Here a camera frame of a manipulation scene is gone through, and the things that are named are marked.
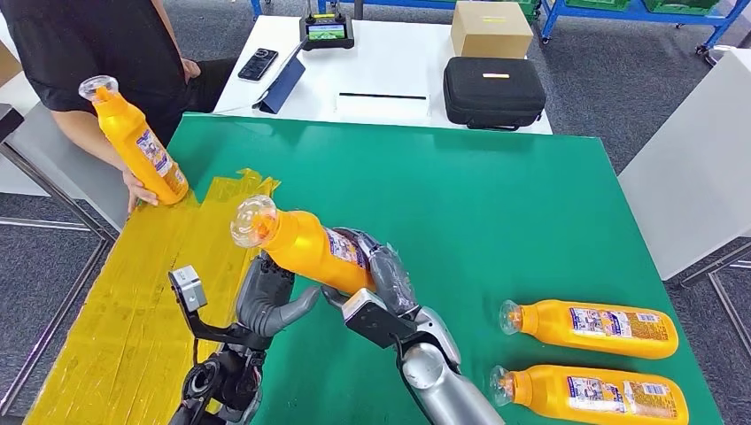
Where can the person's right hand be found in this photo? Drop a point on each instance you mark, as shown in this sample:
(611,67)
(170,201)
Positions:
(138,193)

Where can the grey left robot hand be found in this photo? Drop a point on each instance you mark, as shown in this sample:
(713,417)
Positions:
(267,305)

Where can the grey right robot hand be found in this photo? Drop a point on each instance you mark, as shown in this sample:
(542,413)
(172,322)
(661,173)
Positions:
(390,275)

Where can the person's left hand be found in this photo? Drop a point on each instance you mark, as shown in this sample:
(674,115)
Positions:
(191,69)

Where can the orange bottle with clear cap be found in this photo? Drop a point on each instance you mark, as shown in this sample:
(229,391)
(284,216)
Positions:
(305,246)
(545,326)
(126,132)
(545,392)

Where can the black smartphone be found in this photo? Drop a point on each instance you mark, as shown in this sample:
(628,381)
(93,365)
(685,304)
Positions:
(258,64)

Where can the person's right forearm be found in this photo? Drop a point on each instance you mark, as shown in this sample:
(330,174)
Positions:
(88,138)

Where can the yellow tape patch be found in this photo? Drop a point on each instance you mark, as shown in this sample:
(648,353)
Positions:
(135,281)

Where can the tablet with blue cover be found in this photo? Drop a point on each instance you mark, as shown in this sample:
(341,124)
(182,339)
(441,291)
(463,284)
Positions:
(284,87)

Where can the person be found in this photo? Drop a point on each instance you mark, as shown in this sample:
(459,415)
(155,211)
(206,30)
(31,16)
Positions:
(88,41)

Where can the black remote controller with screen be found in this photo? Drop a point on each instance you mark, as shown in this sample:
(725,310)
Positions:
(326,35)

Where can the black board edge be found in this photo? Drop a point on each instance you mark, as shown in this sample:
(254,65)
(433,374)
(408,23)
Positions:
(9,123)

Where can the thin black strip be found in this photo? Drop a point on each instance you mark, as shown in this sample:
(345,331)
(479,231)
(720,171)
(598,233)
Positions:
(381,95)

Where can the brown cardboard piece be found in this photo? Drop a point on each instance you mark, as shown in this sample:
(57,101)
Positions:
(7,65)

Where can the black zippered carry case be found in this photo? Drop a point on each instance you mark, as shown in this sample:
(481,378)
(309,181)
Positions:
(494,95)

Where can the blue metal shelf rack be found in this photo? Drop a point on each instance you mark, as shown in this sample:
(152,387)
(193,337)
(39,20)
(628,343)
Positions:
(645,14)
(399,3)

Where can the brown cardboard box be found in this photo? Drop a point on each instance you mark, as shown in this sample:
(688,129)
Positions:
(491,32)

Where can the green plastic crate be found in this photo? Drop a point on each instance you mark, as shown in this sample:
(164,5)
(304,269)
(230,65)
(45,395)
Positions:
(680,4)
(598,3)
(530,6)

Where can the white side table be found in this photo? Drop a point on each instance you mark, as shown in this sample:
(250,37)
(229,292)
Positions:
(692,170)

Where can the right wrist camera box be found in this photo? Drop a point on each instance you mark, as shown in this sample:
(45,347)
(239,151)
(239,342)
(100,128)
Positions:
(375,319)

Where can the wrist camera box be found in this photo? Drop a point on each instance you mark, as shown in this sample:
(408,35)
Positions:
(189,288)
(375,319)

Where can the metal table frame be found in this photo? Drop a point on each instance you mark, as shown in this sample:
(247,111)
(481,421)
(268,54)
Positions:
(108,236)

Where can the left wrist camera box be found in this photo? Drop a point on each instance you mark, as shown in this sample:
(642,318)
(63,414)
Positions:
(189,288)

